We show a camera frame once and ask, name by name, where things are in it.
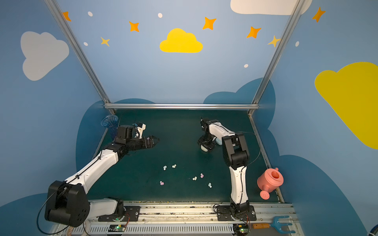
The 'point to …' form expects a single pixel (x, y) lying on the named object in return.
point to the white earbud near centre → (173, 166)
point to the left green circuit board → (116, 228)
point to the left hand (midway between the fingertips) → (156, 139)
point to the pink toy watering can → (269, 181)
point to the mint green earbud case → (204, 148)
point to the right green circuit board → (240, 229)
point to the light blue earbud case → (218, 141)
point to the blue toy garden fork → (275, 224)
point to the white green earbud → (195, 178)
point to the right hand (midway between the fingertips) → (204, 146)
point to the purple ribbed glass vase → (111, 121)
